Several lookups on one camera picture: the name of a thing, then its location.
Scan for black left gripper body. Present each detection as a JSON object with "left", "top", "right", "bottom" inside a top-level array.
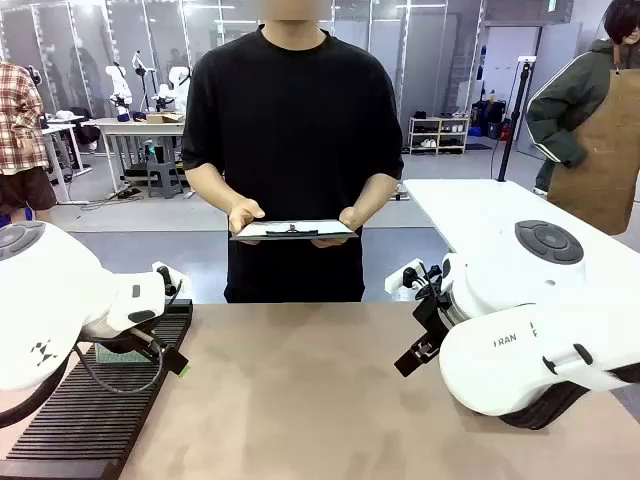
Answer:
[{"left": 130, "top": 333, "right": 169, "bottom": 362}]

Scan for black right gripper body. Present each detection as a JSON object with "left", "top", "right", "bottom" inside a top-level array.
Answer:
[{"left": 412, "top": 292, "right": 452, "bottom": 347}]

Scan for green thin rod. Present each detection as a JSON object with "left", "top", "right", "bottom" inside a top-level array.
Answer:
[{"left": 93, "top": 343, "right": 154, "bottom": 365}]

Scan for white paper sheet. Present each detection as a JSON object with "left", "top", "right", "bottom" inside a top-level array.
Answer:
[{"left": 236, "top": 220, "right": 352, "bottom": 238}]

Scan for person's left forearm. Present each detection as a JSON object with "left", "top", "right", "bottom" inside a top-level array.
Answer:
[{"left": 351, "top": 172, "right": 401, "bottom": 227}]

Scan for person's right forearm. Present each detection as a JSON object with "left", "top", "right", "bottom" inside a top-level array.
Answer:
[{"left": 184, "top": 163, "right": 247, "bottom": 217}]

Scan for person's left hand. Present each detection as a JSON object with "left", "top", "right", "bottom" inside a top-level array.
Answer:
[{"left": 310, "top": 204, "right": 367, "bottom": 249}]

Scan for person's right hand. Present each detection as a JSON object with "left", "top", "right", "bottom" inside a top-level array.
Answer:
[{"left": 227, "top": 197, "right": 267, "bottom": 246}]

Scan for long black slotted rack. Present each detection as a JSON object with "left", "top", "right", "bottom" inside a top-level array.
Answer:
[{"left": 0, "top": 298, "right": 195, "bottom": 480}]

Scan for large white table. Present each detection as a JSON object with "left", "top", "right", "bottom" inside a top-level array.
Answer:
[{"left": 402, "top": 178, "right": 640, "bottom": 321}]

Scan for short black slotted rack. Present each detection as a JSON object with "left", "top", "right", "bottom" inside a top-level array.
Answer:
[{"left": 497, "top": 382, "right": 594, "bottom": 432}]

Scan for grey plastic stool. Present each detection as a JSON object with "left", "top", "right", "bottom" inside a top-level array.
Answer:
[{"left": 146, "top": 160, "right": 185, "bottom": 200}]

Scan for white shoe shelf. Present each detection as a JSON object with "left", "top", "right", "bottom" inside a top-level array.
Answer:
[{"left": 407, "top": 116, "right": 472, "bottom": 156}]

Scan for black and blue crates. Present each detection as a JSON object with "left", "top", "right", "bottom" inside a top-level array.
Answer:
[{"left": 469, "top": 98, "right": 507, "bottom": 141}]

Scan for black tripod pole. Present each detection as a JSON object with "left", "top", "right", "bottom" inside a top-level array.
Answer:
[{"left": 496, "top": 55, "right": 538, "bottom": 183}]

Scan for white background work table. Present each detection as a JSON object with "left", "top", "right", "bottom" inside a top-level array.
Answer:
[{"left": 81, "top": 117, "right": 187, "bottom": 195}]

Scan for person in brown apron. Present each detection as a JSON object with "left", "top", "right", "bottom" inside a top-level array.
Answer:
[{"left": 524, "top": 0, "right": 640, "bottom": 236}]

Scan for small white desk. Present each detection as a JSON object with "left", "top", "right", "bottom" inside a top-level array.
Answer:
[{"left": 41, "top": 115, "right": 94, "bottom": 205}]

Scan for person in black T-shirt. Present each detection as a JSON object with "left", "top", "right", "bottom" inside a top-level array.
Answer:
[{"left": 180, "top": 22, "right": 405, "bottom": 305}]

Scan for person in plaid shirt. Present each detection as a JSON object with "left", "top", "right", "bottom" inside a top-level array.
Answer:
[{"left": 0, "top": 59, "right": 59, "bottom": 222}]

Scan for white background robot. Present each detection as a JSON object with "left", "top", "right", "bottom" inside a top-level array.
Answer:
[
  {"left": 104, "top": 62, "right": 134, "bottom": 121},
  {"left": 151, "top": 65, "right": 192, "bottom": 114}
]

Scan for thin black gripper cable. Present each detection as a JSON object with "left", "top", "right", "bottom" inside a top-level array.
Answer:
[{"left": 73, "top": 335, "right": 167, "bottom": 395}]

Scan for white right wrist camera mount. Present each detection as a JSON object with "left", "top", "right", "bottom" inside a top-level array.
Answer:
[{"left": 384, "top": 257, "right": 427, "bottom": 294}]

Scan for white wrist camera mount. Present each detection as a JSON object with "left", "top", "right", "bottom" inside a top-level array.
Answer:
[
  {"left": 384, "top": 257, "right": 427, "bottom": 294},
  {"left": 151, "top": 260, "right": 192, "bottom": 297}
]

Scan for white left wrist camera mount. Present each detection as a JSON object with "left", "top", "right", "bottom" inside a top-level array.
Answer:
[{"left": 151, "top": 260, "right": 192, "bottom": 297}]

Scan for thick black arm cable hose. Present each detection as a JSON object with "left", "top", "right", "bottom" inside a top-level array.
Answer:
[{"left": 0, "top": 359, "right": 67, "bottom": 429}]

